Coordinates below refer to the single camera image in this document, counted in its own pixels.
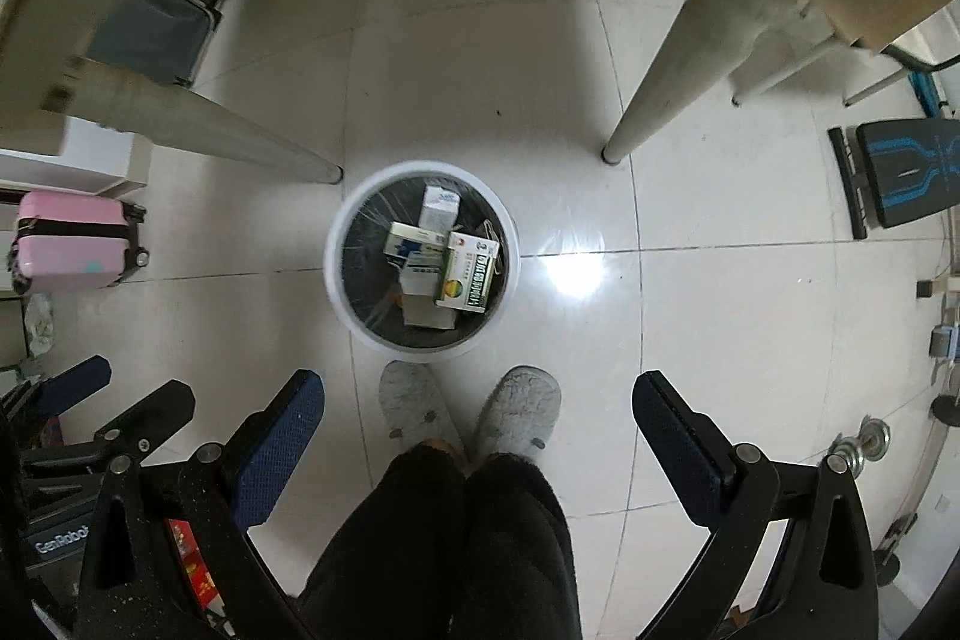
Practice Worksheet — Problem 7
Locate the green white medicine box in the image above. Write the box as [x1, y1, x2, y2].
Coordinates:
[384, 222, 451, 259]

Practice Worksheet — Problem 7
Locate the grey slipper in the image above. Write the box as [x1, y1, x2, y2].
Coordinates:
[471, 366, 562, 461]
[379, 361, 466, 461]

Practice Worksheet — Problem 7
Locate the pink suitcase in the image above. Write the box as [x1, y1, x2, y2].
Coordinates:
[11, 190, 149, 296]

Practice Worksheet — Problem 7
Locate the white round trash bin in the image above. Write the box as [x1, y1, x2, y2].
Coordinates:
[322, 161, 521, 363]

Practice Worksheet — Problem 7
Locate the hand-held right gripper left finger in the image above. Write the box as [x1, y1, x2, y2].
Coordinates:
[75, 370, 325, 640]

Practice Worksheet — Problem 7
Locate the person's left leg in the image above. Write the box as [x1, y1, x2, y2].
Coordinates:
[296, 445, 470, 640]

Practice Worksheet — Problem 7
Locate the grey storage bag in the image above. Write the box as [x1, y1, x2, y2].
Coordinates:
[86, 0, 224, 86]

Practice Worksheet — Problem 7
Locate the checkered tile dining table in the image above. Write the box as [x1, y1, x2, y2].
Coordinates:
[0, 0, 960, 187]

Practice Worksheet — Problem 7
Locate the grey right slipper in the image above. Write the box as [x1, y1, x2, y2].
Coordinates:
[471, 366, 562, 461]

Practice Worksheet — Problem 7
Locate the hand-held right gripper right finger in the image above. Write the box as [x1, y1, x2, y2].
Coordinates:
[632, 370, 878, 640]

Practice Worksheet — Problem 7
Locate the grey left slipper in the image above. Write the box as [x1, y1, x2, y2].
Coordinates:
[379, 361, 466, 461]

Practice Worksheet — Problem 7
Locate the red packet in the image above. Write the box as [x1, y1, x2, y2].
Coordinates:
[165, 518, 226, 618]

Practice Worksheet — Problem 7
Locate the black blue exercise bench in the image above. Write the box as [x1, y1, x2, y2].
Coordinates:
[827, 117, 960, 240]

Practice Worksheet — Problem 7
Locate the metal dumbbell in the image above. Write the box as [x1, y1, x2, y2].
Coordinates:
[829, 415, 893, 472]

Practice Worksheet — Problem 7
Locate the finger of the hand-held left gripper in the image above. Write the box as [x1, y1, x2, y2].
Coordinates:
[90, 381, 197, 461]
[0, 355, 113, 416]

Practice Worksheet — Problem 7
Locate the yellow green medicine box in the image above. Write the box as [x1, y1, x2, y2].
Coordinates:
[435, 233, 500, 315]

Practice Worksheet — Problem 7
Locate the white low shelf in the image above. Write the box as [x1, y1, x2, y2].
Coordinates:
[0, 115, 151, 206]

